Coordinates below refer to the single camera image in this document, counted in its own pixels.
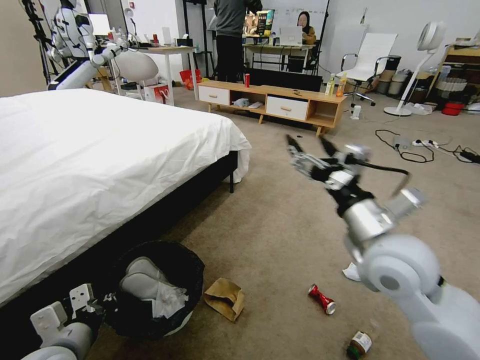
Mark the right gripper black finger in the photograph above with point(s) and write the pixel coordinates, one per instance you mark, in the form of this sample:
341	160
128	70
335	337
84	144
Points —
330	147
300	157

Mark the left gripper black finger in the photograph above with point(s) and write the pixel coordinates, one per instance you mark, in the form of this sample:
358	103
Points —
108	299

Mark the black round trash bin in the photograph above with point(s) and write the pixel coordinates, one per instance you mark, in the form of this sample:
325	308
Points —
176	258

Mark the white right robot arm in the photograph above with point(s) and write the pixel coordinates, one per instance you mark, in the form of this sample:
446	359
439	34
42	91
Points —
408	273

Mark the small white floor device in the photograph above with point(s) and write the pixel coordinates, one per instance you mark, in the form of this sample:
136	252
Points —
355	112

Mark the wooden tv cabinet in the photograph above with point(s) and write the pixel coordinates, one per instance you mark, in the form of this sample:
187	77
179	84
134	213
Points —
326	108

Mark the grey white plastic package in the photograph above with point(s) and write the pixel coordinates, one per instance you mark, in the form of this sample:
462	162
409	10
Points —
144	277

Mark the white cabinet drawer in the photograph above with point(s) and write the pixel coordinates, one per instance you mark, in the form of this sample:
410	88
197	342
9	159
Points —
213	95
287	108

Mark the crumpled white tissue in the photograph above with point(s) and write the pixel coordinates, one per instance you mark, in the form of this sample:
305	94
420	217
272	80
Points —
168	300

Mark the orange drink bottle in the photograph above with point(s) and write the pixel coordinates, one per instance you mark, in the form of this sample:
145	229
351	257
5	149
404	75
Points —
341	87

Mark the yellow green drink bottle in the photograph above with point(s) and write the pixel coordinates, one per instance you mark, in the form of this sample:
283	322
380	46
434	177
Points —
330	85

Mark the crumpled white paper ball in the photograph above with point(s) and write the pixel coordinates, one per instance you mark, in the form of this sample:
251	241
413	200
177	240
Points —
350	272

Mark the black flat panel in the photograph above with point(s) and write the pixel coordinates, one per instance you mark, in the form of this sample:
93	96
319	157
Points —
285	78

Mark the grey cloth bundle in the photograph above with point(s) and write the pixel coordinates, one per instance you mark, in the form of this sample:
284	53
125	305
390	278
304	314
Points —
240	101

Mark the white power strip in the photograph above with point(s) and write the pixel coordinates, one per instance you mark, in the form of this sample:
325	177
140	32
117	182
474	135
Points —
424	143

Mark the upright red can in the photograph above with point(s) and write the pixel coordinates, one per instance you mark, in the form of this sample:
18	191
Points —
246	80

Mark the white office chair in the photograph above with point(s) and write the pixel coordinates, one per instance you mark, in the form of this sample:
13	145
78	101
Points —
369	56

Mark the crushed red soda can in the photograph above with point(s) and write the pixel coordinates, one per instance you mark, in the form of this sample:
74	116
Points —
321	299

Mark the wooden office desk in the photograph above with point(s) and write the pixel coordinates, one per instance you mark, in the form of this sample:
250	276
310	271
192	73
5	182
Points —
277	48

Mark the brown paper bag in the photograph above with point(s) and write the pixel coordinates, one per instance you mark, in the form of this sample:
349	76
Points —
225	302

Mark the white laptop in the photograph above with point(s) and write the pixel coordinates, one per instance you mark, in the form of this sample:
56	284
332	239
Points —
291	36

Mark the seated person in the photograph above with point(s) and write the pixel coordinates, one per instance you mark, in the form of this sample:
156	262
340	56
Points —
306	30

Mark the black power adapter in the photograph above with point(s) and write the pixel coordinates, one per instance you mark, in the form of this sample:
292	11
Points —
468	155

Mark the red bowl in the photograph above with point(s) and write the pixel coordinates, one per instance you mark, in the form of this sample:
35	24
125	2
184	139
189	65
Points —
453	108

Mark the red shopping bag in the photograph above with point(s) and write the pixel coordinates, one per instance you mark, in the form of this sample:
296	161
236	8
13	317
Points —
190	79

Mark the white bed mattress sheet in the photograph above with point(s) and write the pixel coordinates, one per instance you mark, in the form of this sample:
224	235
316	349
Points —
97	161

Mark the colourful computer monitor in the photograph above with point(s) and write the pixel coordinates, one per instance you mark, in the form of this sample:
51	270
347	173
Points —
262	22

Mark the standing person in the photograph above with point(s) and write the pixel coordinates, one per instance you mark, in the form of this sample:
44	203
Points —
228	33

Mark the green glass jar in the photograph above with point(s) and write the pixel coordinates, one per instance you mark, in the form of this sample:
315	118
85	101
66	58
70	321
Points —
359	343

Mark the white standing fan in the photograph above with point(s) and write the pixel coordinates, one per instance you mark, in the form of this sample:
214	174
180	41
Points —
431	35

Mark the white red print bag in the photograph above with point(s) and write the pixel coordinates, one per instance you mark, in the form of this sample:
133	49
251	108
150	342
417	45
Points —
160	94

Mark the wooden shelf unit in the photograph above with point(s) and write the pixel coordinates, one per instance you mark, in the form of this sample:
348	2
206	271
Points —
463	56

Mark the white leg wooden table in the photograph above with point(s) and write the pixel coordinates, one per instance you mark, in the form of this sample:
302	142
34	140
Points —
168	50

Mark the white egg shaped chair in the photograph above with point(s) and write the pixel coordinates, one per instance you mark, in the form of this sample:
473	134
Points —
137	66

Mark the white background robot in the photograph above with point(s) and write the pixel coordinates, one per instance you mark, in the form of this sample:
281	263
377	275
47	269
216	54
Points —
71	33

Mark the black tripod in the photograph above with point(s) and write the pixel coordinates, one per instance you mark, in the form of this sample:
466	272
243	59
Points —
37	37

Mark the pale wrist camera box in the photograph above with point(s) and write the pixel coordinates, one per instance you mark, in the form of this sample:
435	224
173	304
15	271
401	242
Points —
339	179
80	296

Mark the black bed frame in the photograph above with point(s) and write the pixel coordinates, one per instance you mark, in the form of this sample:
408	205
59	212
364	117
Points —
180	198

